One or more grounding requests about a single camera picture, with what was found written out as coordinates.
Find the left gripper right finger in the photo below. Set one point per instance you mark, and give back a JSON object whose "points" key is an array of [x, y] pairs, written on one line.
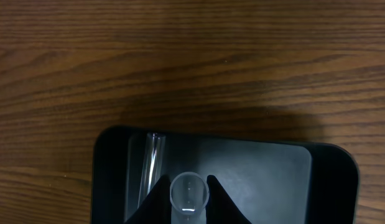
{"points": [[221, 208]]}

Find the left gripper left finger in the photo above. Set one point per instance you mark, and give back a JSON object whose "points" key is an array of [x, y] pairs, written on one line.
{"points": [[156, 205]]}

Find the clear test tube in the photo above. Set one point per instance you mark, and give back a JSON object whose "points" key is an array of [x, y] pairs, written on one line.
{"points": [[189, 194], [154, 155]]}

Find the black tray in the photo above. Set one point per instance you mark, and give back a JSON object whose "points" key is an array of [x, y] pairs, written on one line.
{"points": [[257, 174]]}

